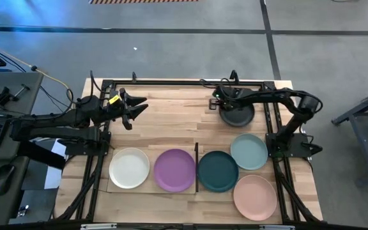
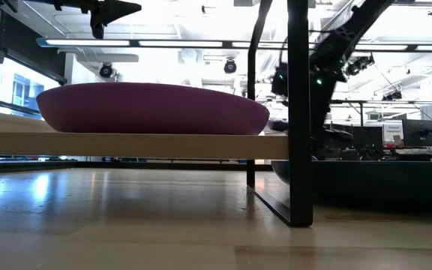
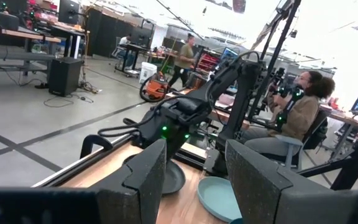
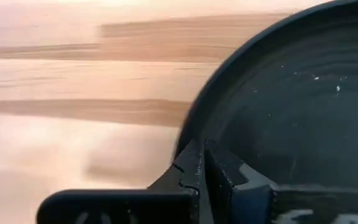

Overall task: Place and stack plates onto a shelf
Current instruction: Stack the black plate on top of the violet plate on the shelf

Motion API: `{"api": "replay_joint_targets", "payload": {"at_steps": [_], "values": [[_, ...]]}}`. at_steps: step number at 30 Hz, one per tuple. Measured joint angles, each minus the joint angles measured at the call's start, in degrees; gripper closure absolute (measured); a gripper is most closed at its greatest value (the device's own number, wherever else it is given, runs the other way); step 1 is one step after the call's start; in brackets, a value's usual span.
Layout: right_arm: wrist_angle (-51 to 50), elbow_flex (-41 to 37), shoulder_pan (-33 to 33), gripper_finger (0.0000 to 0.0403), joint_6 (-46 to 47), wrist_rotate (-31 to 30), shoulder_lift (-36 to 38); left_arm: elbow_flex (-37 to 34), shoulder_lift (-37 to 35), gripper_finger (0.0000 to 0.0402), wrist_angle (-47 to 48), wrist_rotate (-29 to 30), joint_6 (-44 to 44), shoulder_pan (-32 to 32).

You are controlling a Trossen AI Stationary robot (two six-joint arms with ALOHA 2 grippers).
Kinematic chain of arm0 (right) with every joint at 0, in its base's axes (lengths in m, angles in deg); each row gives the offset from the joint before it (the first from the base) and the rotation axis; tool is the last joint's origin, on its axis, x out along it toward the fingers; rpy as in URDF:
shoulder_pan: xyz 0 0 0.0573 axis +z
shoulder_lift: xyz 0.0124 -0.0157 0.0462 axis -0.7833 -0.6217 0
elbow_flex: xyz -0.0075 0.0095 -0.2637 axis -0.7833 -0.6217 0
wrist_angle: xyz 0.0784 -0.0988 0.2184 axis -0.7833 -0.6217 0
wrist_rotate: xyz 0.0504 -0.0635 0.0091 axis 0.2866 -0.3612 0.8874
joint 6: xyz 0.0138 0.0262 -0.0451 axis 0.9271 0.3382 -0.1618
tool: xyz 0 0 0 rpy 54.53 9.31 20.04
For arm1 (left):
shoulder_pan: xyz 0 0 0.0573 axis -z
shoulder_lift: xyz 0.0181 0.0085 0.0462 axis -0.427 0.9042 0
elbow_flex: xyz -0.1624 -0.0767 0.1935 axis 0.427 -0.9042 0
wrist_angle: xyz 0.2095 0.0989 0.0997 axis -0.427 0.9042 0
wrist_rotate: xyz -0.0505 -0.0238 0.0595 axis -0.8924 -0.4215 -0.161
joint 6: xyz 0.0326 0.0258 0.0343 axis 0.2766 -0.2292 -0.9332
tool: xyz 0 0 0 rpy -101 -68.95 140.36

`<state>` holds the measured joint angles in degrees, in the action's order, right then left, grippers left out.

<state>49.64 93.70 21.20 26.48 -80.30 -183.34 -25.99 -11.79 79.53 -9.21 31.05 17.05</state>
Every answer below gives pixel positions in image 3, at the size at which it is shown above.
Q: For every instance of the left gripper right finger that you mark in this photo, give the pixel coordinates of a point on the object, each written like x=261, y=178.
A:
x=269, y=196

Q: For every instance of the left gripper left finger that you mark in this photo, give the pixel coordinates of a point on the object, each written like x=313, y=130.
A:
x=129, y=193

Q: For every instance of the black plate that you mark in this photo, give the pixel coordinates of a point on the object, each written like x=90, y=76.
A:
x=174, y=179

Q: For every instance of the light blue plate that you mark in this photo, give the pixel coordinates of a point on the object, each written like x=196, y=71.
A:
x=216, y=197

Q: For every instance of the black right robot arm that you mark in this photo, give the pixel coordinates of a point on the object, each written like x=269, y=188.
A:
x=241, y=93

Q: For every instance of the orange shop vacuum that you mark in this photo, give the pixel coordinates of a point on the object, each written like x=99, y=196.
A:
x=156, y=88

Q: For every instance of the white bucket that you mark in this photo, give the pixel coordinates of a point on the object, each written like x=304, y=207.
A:
x=148, y=71

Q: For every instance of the standing person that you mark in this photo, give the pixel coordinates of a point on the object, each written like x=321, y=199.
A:
x=183, y=60

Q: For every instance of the red storage bins rack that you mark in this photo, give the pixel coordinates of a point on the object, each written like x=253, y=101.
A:
x=208, y=62

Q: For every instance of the grey office chair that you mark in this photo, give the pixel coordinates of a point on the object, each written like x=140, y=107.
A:
x=309, y=137

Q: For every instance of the black desk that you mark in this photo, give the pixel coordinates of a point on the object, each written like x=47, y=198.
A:
x=134, y=51

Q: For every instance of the seated person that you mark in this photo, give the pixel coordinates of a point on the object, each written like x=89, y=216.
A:
x=297, y=118

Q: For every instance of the black slanted rig strut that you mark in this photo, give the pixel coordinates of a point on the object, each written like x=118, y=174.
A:
x=353, y=155

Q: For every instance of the person at desk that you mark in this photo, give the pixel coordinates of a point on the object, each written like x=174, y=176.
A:
x=124, y=43

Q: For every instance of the black speaker box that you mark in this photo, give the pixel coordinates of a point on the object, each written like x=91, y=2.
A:
x=64, y=76

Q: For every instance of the black computer monitor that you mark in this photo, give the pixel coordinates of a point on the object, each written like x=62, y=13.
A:
x=68, y=12

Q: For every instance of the long wooden workbench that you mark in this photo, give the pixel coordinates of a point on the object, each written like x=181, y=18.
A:
x=14, y=34

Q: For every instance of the black curved table bracket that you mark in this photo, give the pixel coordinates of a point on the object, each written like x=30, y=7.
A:
x=95, y=141

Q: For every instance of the black rig frame post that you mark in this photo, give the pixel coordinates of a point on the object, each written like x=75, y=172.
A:
x=275, y=46

